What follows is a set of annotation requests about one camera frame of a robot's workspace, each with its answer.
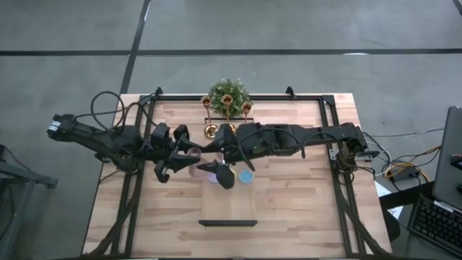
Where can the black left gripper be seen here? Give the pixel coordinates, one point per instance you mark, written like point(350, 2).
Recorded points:
point(160, 135)

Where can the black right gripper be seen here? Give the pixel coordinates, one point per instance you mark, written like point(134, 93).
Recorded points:
point(234, 146)

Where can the purple glass candle holder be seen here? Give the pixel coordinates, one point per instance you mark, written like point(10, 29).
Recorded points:
point(212, 178)

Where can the blue glass candle holder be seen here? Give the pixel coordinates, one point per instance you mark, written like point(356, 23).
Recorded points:
point(246, 177)

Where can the tall gold candlestick holder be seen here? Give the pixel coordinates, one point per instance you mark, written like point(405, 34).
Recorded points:
point(227, 99)
point(211, 130)

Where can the short gold candlestick holder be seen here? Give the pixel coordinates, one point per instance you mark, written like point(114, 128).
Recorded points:
point(246, 107)

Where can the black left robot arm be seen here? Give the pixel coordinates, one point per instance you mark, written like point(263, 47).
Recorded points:
point(94, 139)

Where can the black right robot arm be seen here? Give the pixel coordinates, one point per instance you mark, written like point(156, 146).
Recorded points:
point(307, 135)

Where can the wooden riser shelf black legs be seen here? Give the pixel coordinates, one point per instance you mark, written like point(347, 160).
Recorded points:
point(227, 202)

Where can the green potted plant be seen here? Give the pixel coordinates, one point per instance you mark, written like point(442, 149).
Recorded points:
point(234, 90)

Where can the grey metal stand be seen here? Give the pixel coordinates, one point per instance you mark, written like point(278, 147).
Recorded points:
point(25, 175)

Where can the white paper sheet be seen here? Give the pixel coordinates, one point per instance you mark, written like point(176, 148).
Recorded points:
point(384, 191)

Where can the black power adapter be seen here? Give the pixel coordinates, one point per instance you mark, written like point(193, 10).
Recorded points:
point(402, 176)

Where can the black keyboard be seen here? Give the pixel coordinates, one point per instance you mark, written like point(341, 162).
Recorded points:
point(436, 225)

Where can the grey laptop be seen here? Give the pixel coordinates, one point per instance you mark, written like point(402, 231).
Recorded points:
point(447, 155)

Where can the black aluminium table frame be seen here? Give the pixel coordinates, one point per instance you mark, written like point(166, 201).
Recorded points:
point(274, 97)

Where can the silver metal bracket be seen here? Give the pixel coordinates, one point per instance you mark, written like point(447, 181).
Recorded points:
point(334, 153)

